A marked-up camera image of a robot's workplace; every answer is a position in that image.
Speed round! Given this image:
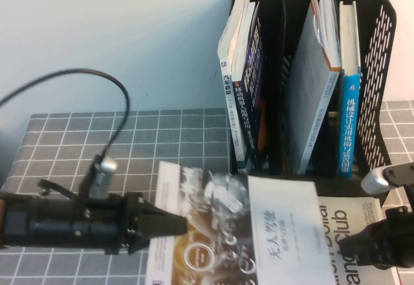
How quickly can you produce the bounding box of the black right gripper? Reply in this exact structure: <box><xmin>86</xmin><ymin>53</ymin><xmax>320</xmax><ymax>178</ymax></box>
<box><xmin>337</xmin><ymin>205</ymin><xmax>414</xmax><ymax>271</ymax></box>

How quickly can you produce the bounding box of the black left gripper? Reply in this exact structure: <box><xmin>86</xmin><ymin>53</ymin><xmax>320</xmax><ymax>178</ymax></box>
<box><xmin>77</xmin><ymin>191</ymin><xmax>189</xmax><ymax>256</ymax></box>

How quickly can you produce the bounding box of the white self-driving vehicle book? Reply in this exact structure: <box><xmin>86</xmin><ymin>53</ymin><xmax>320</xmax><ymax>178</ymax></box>
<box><xmin>144</xmin><ymin>160</ymin><xmax>337</xmax><ymax>285</ymax></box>

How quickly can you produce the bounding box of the Billion Dollar Brand Club book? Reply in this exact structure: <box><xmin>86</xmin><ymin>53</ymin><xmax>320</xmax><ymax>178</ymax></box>
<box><xmin>316</xmin><ymin>196</ymin><xmax>405</xmax><ymax>285</ymax></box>

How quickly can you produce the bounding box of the black mesh plastic book stand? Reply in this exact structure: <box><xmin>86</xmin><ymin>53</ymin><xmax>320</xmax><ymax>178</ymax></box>
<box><xmin>228</xmin><ymin>0</ymin><xmax>397</xmax><ymax>208</ymax></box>

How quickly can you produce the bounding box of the mobile robot book blue spine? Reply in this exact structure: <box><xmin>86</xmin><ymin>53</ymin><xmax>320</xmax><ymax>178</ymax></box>
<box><xmin>231</xmin><ymin>1</ymin><xmax>259</xmax><ymax>169</ymax></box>

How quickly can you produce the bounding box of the white car suspension book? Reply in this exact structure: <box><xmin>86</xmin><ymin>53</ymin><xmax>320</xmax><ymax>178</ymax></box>
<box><xmin>218</xmin><ymin>0</ymin><xmax>250</xmax><ymax>169</ymax></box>

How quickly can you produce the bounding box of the white book orange spine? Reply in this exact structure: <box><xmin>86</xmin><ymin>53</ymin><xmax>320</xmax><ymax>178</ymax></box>
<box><xmin>290</xmin><ymin>0</ymin><xmax>342</xmax><ymax>174</ymax></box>

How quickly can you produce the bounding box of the grey checked tablecloth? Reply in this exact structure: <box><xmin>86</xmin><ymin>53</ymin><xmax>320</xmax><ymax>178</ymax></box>
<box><xmin>0</xmin><ymin>100</ymin><xmax>414</xmax><ymax>285</ymax></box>

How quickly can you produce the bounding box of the blue mechanical design handbook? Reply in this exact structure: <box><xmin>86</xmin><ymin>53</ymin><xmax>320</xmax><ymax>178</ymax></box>
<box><xmin>338</xmin><ymin>0</ymin><xmax>362</xmax><ymax>178</ymax></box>

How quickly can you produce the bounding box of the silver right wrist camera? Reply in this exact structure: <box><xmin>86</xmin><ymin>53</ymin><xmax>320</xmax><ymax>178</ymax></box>
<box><xmin>360</xmin><ymin>162</ymin><xmax>414</xmax><ymax>208</ymax></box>

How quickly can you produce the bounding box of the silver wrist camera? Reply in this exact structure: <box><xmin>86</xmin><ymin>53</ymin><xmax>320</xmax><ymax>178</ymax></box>
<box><xmin>360</xmin><ymin>162</ymin><xmax>414</xmax><ymax>208</ymax></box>
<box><xmin>87</xmin><ymin>156</ymin><xmax>118</xmax><ymax>199</ymax></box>

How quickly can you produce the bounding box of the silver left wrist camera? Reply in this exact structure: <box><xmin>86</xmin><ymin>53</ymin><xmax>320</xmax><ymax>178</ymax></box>
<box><xmin>87</xmin><ymin>156</ymin><xmax>118</xmax><ymax>199</ymax></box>

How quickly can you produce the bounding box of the black camera cable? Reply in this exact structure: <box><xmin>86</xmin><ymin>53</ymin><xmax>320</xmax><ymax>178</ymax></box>
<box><xmin>0</xmin><ymin>67</ymin><xmax>131</xmax><ymax>169</ymax></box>

